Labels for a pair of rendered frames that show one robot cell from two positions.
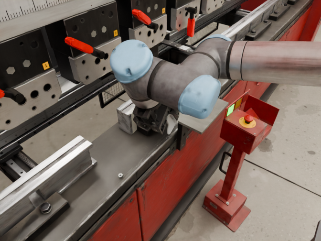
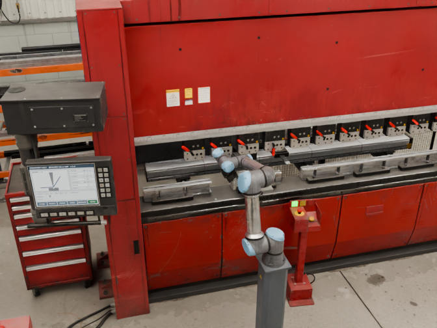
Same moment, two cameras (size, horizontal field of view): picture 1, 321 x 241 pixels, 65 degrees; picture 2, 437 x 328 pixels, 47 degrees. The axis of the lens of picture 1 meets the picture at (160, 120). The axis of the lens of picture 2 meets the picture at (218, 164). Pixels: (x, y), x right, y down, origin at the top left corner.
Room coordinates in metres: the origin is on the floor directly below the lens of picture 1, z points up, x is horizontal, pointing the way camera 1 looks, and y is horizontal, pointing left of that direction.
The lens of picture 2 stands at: (-1.97, -1.82, 2.89)
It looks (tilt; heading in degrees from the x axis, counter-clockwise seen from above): 29 degrees down; 38
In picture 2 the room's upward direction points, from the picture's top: straight up
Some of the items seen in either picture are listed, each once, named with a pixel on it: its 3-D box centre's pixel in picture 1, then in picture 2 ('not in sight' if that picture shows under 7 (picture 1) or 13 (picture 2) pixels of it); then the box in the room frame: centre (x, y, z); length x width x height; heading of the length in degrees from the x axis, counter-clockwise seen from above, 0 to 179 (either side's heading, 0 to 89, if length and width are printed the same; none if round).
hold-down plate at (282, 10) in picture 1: (280, 11); (415, 165); (1.86, -0.85, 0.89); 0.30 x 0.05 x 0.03; 143
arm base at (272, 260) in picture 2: not in sight; (274, 254); (0.25, -0.52, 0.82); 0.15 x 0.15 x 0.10
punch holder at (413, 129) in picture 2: not in sight; (417, 122); (1.87, -0.79, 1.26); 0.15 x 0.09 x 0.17; 143
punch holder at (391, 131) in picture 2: not in sight; (394, 124); (1.71, -0.67, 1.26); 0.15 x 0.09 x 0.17; 143
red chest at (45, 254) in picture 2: not in sight; (53, 228); (-0.21, 1.23, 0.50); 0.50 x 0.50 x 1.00; 53
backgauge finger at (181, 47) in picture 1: (165, 40); (282, 155); (1.13, -0.03, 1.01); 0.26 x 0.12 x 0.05; 53
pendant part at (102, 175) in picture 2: not in sight; (74, 185); (-0.57, 0.31, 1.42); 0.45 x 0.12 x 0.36; 133
